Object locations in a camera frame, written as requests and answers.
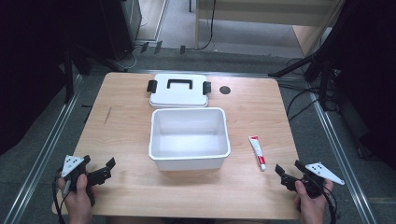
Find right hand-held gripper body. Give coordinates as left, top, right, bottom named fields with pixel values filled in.
left=280, top=161, right=346, bottom=199

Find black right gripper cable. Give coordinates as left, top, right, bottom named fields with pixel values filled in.
left=320, top=183, right=340, bottom=224

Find black cabinet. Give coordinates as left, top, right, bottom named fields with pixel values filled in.
left=99, top=0, right=143, bottom=62

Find person's left hand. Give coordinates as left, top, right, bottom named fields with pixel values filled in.
left=58, top=173, right=96, bottom=224

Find light wooden furniture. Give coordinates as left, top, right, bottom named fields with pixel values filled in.
left=194, top=0, right=345, bottom=58

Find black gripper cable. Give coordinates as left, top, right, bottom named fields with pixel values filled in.
left=51, top=169, right=68, bottom=224
left=320, top=183, right=340, bottom=224

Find aluminium floor rail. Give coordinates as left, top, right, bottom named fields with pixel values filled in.
left=309, top=92, right=379, bottom=224
left=2, top=74, right=84, bottom=224

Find white and red tube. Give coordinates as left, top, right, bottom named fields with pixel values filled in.
left=247, top=135, right=267, bottom=172

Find black hanging cable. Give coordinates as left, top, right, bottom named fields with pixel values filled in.
left=197, top=0, right=218, bottom=51

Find black tripod stand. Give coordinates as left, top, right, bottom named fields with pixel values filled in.
left=268, top=0, right=396, bottom=111

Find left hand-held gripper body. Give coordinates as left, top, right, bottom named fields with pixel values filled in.
left=61, top=154, right=112, bottom=192

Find black floor cables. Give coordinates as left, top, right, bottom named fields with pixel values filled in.
left=285, top=83, right=340, bottom=123

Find black metal stand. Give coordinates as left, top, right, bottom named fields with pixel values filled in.
left=62, top=46, right=94, bottom=105

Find white floor cable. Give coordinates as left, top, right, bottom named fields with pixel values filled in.
left=122, top=17, right=149, bottom=70

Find person's legs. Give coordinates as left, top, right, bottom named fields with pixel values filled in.
left=106, top=217, right=262, bottom=224

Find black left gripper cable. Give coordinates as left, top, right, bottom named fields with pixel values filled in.
left=51, top=169, right=68, bottom=224

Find person's right hand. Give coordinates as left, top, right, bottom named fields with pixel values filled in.
left=293, top=179, right=334, bottom=224

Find white plastic storage box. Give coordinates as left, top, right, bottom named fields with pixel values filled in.
left=148, top=106, right=232, bottom=172

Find white lid with black handle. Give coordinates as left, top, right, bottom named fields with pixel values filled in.
left=146, top=73, right=212, bottom=109

